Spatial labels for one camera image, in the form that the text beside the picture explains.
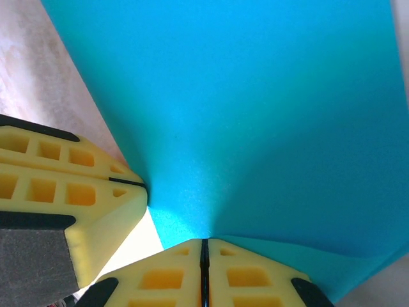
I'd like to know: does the blue paper sheet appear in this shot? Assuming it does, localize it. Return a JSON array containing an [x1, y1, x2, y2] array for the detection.
[[40, 0, 409, 304]]

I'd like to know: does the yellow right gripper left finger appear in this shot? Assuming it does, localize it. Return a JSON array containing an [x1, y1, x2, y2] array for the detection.
[[75, 238, 205, 307]]

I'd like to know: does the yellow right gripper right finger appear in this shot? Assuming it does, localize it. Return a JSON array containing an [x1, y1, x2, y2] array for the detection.
[[206, 238, 333, 307]]

